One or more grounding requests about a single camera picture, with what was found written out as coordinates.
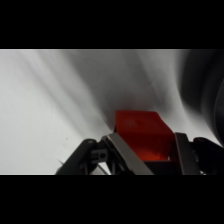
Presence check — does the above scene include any red cube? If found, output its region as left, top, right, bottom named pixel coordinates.
left=113, top=109, right=175, bottom=163

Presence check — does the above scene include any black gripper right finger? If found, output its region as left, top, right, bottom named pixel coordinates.
left=173, top=132, right=224, bottom=176

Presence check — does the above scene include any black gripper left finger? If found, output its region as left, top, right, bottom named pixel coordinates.
left=55, top=132, right=155, bottom=176

